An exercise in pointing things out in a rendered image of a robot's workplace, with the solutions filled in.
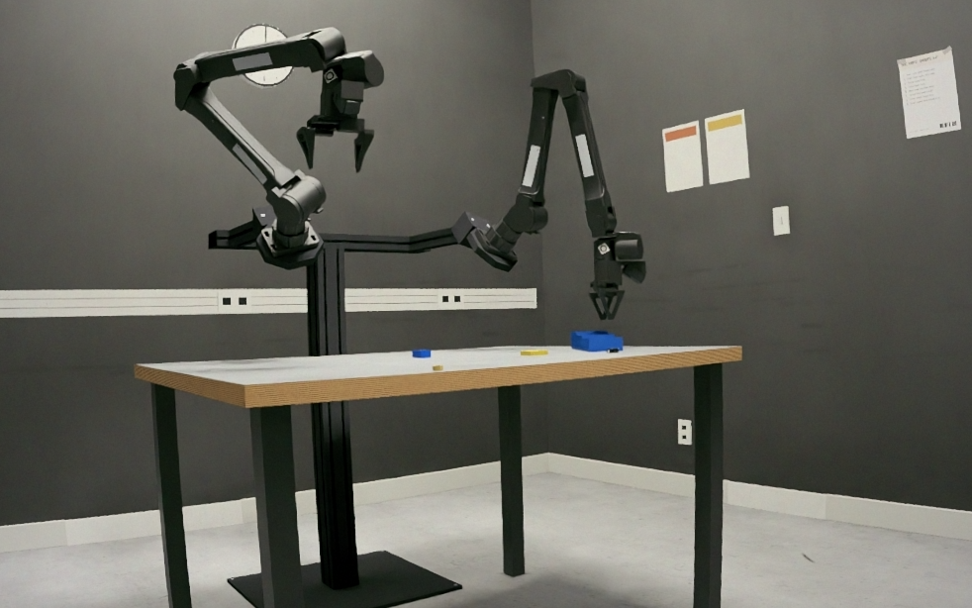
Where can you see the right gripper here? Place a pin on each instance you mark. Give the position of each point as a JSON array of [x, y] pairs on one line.
[[327, 128]]

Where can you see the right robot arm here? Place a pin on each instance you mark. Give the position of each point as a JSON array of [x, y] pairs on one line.
[[307, 194]]

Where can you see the blue three-compartment bin rack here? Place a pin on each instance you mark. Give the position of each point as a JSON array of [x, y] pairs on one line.
[[595, 341]]

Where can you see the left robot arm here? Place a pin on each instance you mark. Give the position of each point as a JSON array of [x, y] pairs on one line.
[[527, 216]]

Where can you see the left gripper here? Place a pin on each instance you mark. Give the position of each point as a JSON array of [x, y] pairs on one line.
[[611, 290]]

